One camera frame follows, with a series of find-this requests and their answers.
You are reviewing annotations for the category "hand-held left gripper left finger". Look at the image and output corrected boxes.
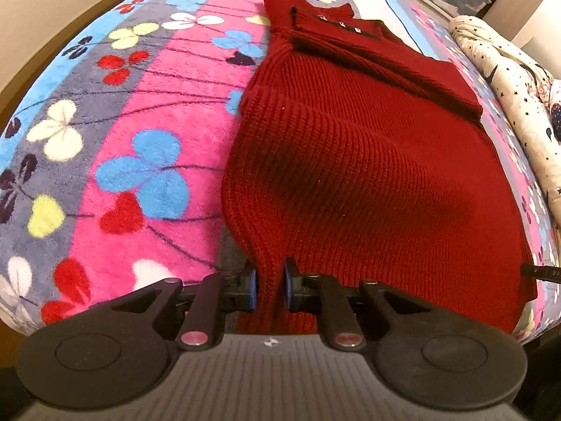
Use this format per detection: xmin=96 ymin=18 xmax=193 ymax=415
xmin=100 ymin=263 xmax=258 ymax=352

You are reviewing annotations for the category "red knitted sweater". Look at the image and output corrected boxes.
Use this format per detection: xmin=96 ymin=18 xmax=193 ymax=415
xmin=221 ymin=0 xmax=539 ymax=336

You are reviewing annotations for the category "cream star print quilt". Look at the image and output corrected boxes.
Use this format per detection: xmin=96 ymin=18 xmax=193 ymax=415
xmin=449 ymin=15 xmax=561 ymax=220

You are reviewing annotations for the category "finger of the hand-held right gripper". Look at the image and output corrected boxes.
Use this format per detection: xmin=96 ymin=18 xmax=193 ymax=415
xmin=519 ymin=263 xmax=549 ymax=282

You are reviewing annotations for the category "floral striped fleece blanket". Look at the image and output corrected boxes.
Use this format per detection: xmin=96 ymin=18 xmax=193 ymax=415
xmin=0 ymin=0 xmax=561 ymax=345

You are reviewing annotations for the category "wooden shelf cabinet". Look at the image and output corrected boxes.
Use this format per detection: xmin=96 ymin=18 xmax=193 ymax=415
xmin=482 ymin=0 xmax=561 ymax=49

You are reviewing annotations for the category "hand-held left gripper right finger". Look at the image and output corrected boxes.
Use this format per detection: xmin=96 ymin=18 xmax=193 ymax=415
xmin=283 ymin=258 xmax=440 ymax=352

